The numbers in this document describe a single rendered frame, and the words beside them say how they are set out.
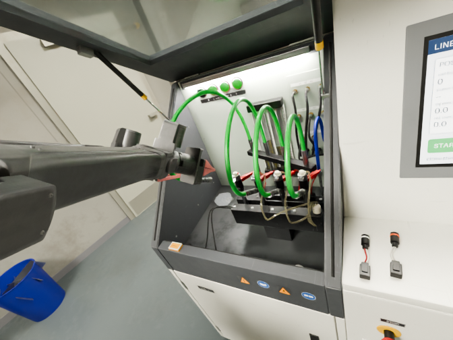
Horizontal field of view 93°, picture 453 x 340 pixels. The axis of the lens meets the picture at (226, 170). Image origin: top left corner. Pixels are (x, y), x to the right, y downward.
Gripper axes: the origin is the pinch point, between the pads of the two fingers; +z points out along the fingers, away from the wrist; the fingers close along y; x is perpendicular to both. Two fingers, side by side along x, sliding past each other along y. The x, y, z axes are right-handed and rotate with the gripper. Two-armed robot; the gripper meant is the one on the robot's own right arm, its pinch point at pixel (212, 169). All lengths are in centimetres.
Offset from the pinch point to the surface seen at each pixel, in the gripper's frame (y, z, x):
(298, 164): 7.8, 26.0, -16.0
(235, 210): -14.3, 21.1, 3.8
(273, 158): 8.9, 27.6, -4.8
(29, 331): -171, 2, 187
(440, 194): 5, 28, -53
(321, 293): -27.3, 17.0, -33.1
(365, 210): -3.2, 28.0, -38.1
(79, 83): 61, 7, 222
